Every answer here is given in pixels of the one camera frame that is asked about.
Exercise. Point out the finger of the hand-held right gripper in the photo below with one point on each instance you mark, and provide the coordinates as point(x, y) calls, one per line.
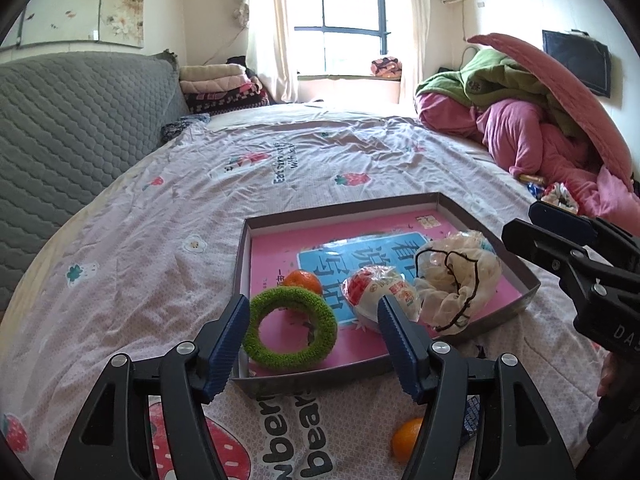
point(560, 217)
point(540, 250)

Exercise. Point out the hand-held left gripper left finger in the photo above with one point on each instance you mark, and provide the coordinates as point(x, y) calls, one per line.
point(227, 347)

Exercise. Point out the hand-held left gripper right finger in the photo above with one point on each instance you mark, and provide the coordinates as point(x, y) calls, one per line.
point(400, 352)

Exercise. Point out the red white snack packet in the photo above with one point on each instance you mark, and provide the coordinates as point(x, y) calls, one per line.
point(382, 292)

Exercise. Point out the shallow cardboard box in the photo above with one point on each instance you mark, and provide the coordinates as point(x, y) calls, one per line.
point(240, 280)

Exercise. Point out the person's right hand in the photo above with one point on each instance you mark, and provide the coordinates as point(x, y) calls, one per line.
point(609, 375)

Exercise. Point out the colourful snack packet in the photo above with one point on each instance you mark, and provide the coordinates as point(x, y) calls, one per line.
point(562, 196)

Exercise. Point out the blue patterned wrapper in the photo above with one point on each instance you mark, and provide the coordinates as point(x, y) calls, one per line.
point(536, 191)

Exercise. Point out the light pink cloth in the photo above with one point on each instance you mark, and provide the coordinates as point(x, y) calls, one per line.
point(612, 200)

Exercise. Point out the white blue snack packet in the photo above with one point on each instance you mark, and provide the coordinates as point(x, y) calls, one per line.
point(472, 239)

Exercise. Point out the orange tangerine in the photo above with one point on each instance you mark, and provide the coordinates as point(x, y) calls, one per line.
point(406, 441)
point(302, 281)

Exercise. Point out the small blue packet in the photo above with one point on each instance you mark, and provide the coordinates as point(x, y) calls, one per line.
point(471, 417)

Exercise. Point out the pink blue book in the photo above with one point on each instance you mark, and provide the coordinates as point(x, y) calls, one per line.
point(280, 250)

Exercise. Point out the pink quilted mat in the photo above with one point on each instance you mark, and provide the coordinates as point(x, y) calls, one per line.
point(565, 90)

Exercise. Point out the green blanket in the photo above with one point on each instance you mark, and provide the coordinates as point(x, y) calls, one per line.
point(495, 80)

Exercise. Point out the black television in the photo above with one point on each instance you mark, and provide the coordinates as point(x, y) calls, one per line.
point(577, 62)

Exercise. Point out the dark knitted cloth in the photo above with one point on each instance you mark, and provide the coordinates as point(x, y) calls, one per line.
point(182, 127)

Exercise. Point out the patterned folded blanket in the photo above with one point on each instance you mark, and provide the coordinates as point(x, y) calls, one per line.
point(386, 66)

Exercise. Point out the white curtain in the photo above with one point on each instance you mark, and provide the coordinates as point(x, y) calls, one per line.
point(417, 35)
point(270, 35)

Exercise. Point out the dark checked folded blanket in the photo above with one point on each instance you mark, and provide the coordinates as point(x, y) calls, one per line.
point(225, 102)

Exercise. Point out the pink folded blanket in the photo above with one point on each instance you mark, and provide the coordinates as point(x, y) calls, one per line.
point(215, 86)

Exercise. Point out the grey quilted headboard cover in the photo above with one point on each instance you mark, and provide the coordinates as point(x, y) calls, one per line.
point(65, 135)

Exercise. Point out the cream folded blanket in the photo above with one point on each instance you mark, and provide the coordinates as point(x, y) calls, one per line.
point(210, 72)

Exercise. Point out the window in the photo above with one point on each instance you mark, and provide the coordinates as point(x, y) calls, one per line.
point(345, 15)

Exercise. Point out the floral wall panels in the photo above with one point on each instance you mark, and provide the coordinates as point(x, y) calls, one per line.
point(75, 5)

